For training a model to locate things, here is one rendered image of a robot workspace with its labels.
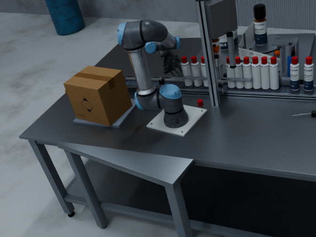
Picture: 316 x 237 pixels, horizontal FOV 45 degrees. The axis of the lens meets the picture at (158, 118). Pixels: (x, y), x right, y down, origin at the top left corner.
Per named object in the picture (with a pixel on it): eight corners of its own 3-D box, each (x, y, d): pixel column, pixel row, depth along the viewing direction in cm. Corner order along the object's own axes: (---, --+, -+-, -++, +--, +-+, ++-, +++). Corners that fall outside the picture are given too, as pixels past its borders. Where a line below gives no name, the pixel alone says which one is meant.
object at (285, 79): (299, 75, 234) (299, 36, 220) (296, 86, 225) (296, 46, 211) (275, 74, 240) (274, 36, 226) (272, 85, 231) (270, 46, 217)
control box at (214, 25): (238, 28, 211) (235, -5, 200) (214, 40, 205) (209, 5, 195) (226, 25, 218) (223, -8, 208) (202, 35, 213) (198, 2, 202)
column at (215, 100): (220, 103, 236) (206, -3, 199) (218, 107, 233) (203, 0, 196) (213, 103, 238) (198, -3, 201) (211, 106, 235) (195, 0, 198)
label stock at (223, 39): (234, 50, 281) (232, 31, 273) (208, 50, 290) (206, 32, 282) (240, 38, 295) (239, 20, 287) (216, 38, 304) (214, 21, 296)
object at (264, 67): (271, 85, 231) (269, 55, 220) (269, 90, 228) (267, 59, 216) (262, 85, 234) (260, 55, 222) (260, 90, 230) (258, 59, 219)
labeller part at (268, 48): (286, 35, 284) (286, 33, 283) (279, 53, 262) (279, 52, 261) (245, 35, 298) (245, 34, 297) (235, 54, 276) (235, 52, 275)
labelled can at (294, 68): (300, 86, 224) (300, 55, 213) (298, 91, 220) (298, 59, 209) (290, 86, 226) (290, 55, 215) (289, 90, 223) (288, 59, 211)
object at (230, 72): (237, 84, 241) (234, 55, 229) (235, 89, 237) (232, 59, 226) (229, 84, 243) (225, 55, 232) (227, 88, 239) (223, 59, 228)
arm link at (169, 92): (182, 112, 217) (178, 91, 209) (159, 114, 220) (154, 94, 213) (184, 100, 226) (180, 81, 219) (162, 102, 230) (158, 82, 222)
